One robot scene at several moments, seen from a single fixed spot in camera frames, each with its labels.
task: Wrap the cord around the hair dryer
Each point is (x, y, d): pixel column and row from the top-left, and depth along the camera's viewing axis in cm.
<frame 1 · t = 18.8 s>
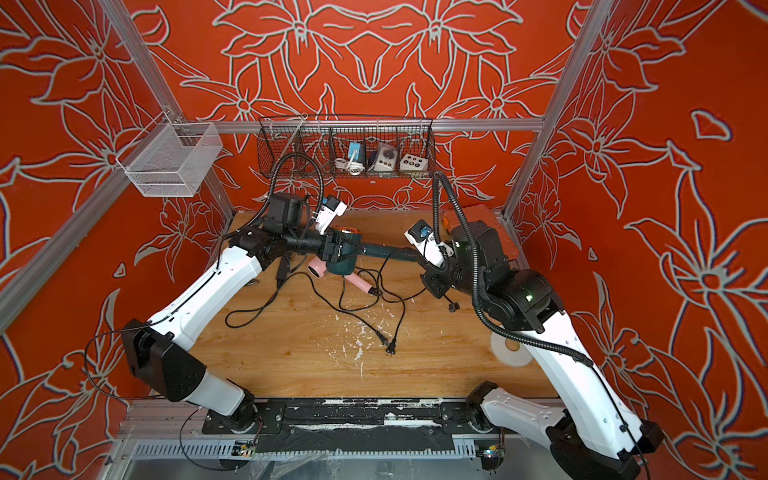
left hand: (354, 242, 72), fingers open
right hand: (413, 257, 61), fingers closed
pink hair dryer: (317, 266, 96), point 8 cm above the table

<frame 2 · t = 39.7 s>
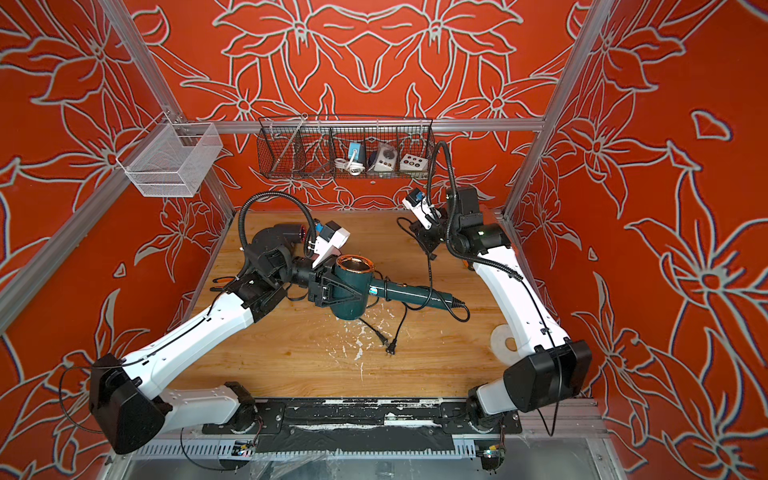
left hand: (361, 291, 55), fingers open
right hand: (408, 222, 75), fingers closed
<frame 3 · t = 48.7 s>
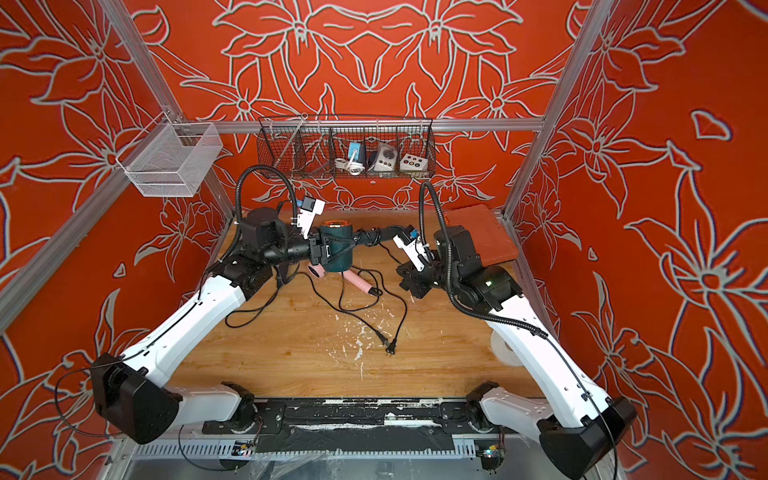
left hand: (347, 238, 67), fingers open
right hand: (393, 269, 68), fingers closed
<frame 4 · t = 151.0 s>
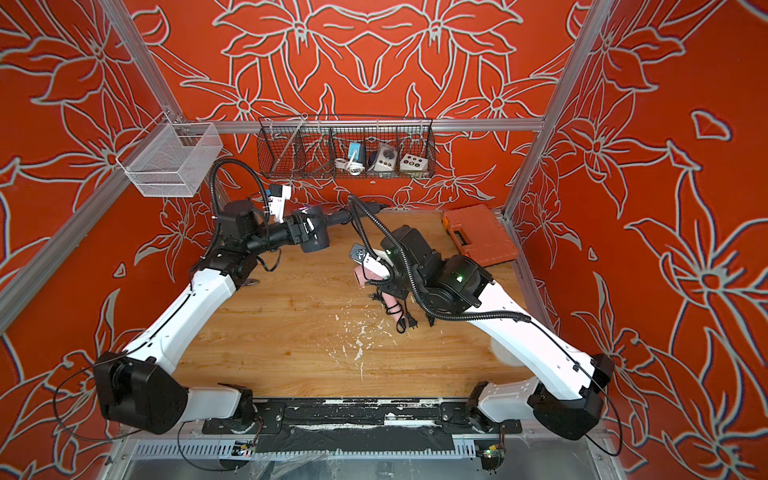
left hand: (319, 217, 72), fingers open
right hand: (377, 262, 65), fingers closed
pink hair dryer: (390, 301, 93), point 3 cm above the table

